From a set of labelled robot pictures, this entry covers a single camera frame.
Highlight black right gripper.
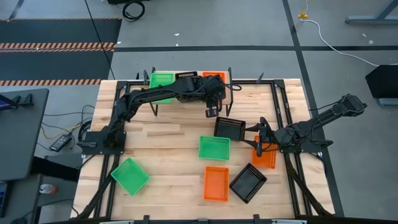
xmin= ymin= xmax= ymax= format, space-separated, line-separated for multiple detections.
xmin=243 ymin=117 xmax=282 ymax=157

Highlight orange plastic basket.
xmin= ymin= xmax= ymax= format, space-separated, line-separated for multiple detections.
xmin=203 ymin=166 xmax=230 ymax=202
xmin=251 ymin=135 xmax=277 ymax=170
xmin=201 ymin=71 xmax=226 ymax=82

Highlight black plastic basket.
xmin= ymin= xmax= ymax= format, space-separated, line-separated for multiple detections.
xmin=213 ymin=116 xmax=246 ymax=142
xmin=175 ymin=71 xmax=199 ymax=80
xmin=229 ymin=162 xmax=268 ymax=205

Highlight green plastic basket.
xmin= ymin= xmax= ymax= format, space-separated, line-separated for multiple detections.
xmin=198 ymin=135 xmax=231 ymax=161
xmin=110 ymin=157 xmax=150 ymax=197
xmin=149 ymin=72 xmax=175 ymax=105

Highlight wooden shelf black metal legs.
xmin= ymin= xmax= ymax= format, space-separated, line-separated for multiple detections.
xmin=149 ymin=67 xmax=234 ymax=118

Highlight grey box base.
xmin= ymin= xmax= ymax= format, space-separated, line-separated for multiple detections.
xmin=377 ymin=98 xmax=398 ymax=108

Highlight black box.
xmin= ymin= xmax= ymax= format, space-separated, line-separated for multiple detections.
xmin=365 ymin=64 xmax=398 ymax=100

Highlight black power adapter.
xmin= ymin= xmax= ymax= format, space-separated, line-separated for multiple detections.
xmin=49 ymin=134 xmax=73 ymax=152

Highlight grey metal beam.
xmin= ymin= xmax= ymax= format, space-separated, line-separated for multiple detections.
xmin=345 ymin=0 xmax=398 ymax=26

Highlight black hazard-striped floor mat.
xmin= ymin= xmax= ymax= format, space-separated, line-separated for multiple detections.
xmin=0 ymin=17 xmax=123 ymax=87

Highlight black desk stand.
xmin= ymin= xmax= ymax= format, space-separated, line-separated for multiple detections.
xmin=12 ymin=93 xmax=34 ymax=108

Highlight white orange computer mouse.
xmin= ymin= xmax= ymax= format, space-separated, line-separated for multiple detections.
xmin=39 ymin=183 xmax=58 ymax=195

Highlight dark grey desk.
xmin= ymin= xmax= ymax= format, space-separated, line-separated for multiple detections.
xmin=0 ymin=88 xmax=50 ymax=182

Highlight blue screen device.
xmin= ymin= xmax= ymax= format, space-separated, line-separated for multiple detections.
xmin=0 ymin=95 xmax=16 ymax=110

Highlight black metal table frame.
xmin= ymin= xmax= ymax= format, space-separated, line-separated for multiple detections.
xmin=93 ymin=79 xmax=345 ymax=224

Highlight black sleeved cable bundle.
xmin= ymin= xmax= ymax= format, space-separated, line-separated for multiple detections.
xmin=284 ymin=154 xmax=332 ymax=217
xmin=74 ymin=155 xmax=121 ymax=220

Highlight coiled black cable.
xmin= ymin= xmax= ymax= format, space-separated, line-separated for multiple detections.
xmin=122 ymin=1 xmax=146 ymax=22

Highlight white floor cable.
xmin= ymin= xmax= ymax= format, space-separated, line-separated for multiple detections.
xmin=300 ymin=18 xmax=382 ymax=67

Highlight yellow cable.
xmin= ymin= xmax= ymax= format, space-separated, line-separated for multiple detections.
xmin=40 ymin=123 xmax=80 ymax=140

